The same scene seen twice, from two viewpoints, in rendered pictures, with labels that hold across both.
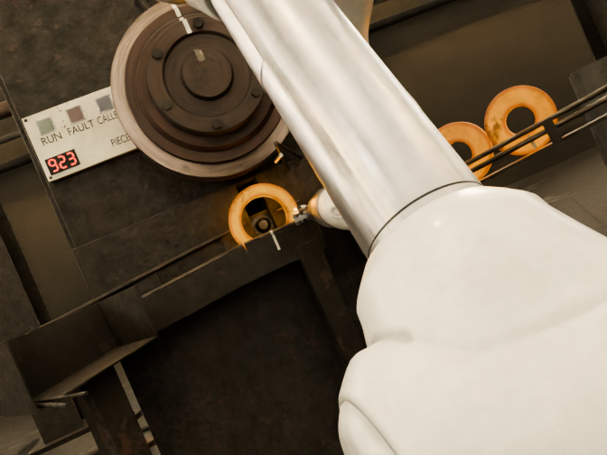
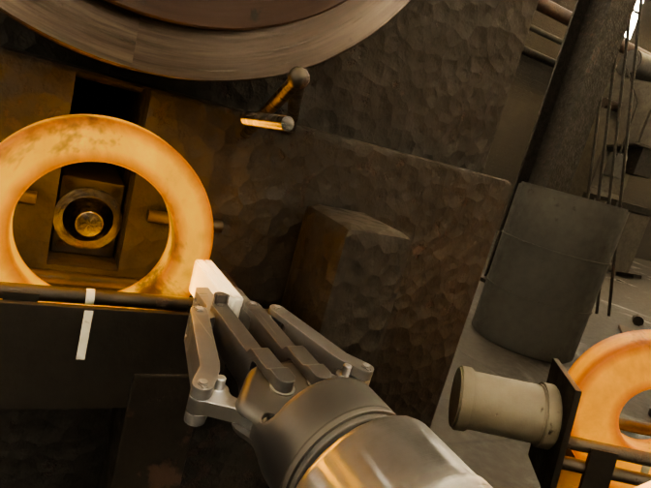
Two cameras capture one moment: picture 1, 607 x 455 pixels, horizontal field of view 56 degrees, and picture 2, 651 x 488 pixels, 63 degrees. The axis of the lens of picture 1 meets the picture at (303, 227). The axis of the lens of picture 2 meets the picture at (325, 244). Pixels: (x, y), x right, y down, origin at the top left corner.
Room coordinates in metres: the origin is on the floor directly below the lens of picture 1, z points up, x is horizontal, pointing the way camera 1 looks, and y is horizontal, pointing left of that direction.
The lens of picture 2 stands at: (1.04, 0.06, 0.87)
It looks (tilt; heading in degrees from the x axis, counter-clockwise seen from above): 12 degrees down; 340
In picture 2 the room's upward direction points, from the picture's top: 15 degrees clockwise
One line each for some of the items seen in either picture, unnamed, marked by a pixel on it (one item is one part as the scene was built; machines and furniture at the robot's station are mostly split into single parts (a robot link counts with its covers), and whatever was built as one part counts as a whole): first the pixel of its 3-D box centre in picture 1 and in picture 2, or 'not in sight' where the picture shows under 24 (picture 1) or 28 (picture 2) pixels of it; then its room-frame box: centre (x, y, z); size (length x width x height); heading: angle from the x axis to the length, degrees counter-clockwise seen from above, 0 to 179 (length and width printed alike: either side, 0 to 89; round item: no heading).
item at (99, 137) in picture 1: (84, 133); not in sight; (1.52, 0.44, 1.15); 0.26 x 0.02 x 0.18; 99
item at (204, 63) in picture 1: (207, 76); not in sight; (1.37, 0.07, 1.11); 0.28 x 0.06 x 0.28; 99
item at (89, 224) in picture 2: (261, 226); (85, 202); (1.63, 0.11, 0.74); 0.17 x 0.04 x 0.04; 9
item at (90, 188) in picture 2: (258, 227); (82, 186); (1.72, 0.12, 0.74); 0.30 x 0.06 x 0.07; 9
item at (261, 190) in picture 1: (264, 218); (96, 232); (1.48, 0.08, 0.75); 0.18 x 0.03 x 0.18; 98
